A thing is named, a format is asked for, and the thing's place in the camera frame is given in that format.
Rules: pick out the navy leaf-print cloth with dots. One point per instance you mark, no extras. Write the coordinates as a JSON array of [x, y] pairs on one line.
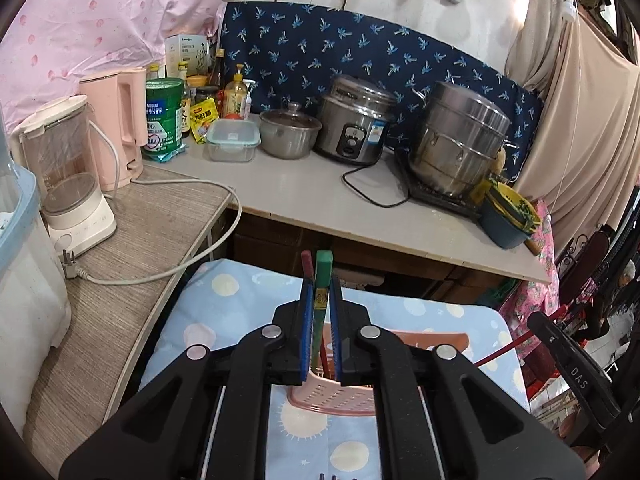
[[310, 45]]

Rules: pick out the dark jar with black lid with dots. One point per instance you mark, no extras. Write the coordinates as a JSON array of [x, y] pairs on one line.
[[206, 96]]

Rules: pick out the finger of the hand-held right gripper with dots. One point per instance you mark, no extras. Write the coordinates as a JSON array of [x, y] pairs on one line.
[[575, 370]]

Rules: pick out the yellow liquid bottle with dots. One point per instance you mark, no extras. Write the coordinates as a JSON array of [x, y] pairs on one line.
[[235, 95]]

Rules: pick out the green chopstick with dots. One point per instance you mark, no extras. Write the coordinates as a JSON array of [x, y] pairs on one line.
[[323, 270]]

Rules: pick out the steel steamer pot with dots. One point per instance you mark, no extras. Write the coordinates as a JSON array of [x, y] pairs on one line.
[[460, 135]]

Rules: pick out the white glass blender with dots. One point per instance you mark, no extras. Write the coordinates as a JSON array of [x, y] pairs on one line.
[[65, 160]]

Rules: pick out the dark sauce bottle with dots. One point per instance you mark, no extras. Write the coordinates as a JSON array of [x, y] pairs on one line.
[[216, 72]]

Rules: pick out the pink floral cloth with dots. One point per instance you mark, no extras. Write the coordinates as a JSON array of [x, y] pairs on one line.
[[542, 260]]

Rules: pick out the blue plastic bowl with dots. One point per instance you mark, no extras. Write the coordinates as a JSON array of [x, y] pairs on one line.
[[500, 232]]

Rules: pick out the pink spotted curtain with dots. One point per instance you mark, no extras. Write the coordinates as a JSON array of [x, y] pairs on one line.
[[100, 25]]

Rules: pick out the pink plastic utensil holder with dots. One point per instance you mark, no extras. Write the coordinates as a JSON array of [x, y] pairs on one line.
[[330, 395]]

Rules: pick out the pink electric kettle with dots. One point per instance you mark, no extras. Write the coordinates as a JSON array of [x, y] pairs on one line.
[[107, 125]]

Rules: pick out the white carton box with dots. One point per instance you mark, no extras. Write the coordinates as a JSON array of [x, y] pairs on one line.
[[187, 52]]

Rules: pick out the clear food container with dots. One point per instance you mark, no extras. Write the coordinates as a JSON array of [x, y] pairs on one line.
[[232, 137]]

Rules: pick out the red chopstick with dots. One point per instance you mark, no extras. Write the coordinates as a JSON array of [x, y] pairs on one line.
[[307, 262]]

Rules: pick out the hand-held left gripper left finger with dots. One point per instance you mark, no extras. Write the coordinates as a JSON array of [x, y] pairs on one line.
[[307, 330]]

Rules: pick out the black induction cooktop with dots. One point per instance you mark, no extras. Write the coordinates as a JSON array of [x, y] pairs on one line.
[[435, 195]]

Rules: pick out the white light bulb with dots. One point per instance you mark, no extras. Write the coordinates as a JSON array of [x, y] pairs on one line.
[[569, 10]]

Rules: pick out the beige curtain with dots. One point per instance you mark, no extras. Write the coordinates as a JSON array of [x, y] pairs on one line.
[[590, 125]]

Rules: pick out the green tin can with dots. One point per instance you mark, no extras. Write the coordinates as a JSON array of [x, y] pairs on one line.
[[162, 110]]

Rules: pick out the yellow seasoning packet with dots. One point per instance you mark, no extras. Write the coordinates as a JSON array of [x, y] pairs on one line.
[[202, 120]]

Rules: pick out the yellow plastic colander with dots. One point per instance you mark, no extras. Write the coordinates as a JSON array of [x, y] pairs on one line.
[[520, 207]]

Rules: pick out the steel pot with glass lid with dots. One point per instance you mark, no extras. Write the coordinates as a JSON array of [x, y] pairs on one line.
[[287, 135]]

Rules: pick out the jar with yellow lid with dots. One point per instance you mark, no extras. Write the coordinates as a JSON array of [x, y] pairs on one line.
[[196, 81]]

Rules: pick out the steel rice cooker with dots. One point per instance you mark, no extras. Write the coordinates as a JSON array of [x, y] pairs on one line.
[[350, 115]]

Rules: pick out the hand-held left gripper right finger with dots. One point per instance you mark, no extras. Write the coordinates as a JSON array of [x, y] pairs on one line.
[[334, 330]]

